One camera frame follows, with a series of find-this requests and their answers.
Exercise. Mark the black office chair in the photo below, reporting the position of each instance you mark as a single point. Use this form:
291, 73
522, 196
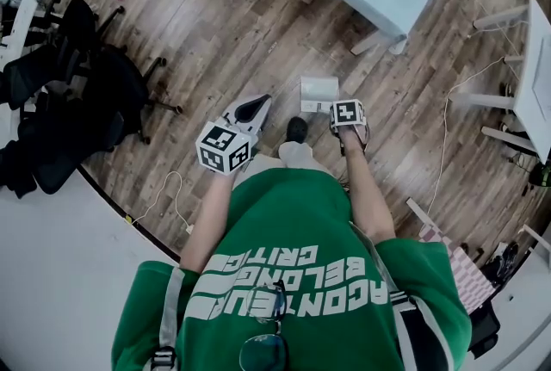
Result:
30, 76
82, 22
120, 89
56, 154

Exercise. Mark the pink checkered cloth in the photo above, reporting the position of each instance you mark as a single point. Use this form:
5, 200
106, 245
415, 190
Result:
460, 274

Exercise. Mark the black shoe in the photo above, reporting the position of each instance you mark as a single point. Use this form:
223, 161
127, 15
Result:
297, 130

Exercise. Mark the white table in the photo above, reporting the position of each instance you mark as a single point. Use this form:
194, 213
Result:
538, 16

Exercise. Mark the green printed shirt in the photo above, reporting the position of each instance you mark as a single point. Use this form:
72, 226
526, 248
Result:
292, 231

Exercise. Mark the person's right forearm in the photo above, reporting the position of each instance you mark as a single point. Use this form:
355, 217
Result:
366, 188

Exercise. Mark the dark-rimmed glasses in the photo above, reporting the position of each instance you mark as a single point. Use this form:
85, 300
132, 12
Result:
262, 348

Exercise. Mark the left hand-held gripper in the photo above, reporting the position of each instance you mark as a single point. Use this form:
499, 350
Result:
217, 145

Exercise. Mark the white trousers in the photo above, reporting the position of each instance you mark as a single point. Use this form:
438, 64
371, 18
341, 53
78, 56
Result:
301, 156

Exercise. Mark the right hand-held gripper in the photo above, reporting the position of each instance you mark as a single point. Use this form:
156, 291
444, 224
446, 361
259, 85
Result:
346, 115

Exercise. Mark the black bag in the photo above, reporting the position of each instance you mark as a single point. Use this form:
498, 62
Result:
484, 328

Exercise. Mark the white desk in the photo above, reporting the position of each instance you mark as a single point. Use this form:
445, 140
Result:
23, 22

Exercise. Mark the person's left forearm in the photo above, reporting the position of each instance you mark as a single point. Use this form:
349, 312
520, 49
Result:
206, 223

